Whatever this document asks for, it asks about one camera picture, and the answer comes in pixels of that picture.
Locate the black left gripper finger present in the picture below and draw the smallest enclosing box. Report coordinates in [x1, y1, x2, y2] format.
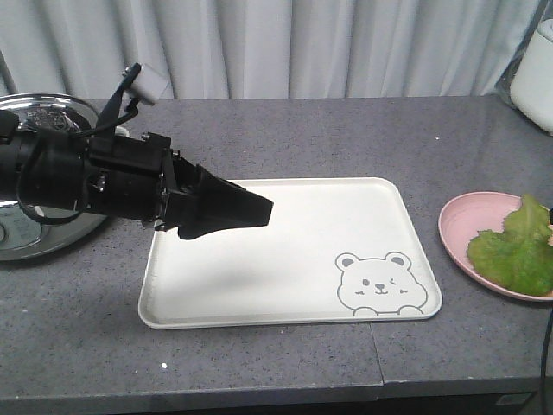
[194, 164, 259, 200]
[166, 191, 273, 240]

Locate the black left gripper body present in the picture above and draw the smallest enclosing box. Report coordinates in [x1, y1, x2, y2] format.
[85, 133, 201, 230]

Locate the cream bear-print serving tray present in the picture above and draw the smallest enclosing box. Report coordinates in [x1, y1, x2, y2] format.
[138, 177, 442, 329]

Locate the pink round plate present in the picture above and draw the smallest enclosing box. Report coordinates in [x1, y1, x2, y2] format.
[438, 191, 552, 303]

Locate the green lettuce leaf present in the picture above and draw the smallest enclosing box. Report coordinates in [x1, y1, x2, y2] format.
[467, 194, 552, 297]

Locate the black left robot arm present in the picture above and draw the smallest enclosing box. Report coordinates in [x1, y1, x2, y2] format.
[1, 110, 273, 240]

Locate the pale green electric cooking pot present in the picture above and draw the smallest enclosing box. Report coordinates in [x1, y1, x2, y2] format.
[1, 93, 105, 261]

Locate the grey pleated curtain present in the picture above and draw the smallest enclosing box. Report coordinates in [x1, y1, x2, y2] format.
[1, 1, 545, 99]

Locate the white soy milk blender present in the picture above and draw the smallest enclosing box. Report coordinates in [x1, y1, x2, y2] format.
[510, 18, 552, 135]

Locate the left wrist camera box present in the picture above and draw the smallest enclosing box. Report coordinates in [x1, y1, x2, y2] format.
[122, 62, 169, 105]

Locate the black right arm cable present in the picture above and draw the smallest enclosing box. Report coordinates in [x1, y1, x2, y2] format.
[539, 297, 553, 415]

